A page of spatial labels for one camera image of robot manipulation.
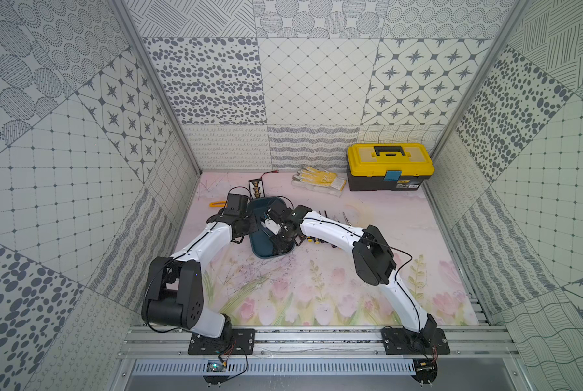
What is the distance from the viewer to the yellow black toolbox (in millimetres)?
1032

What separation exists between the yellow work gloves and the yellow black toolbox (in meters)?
0.09

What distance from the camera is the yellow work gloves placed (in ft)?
3.82
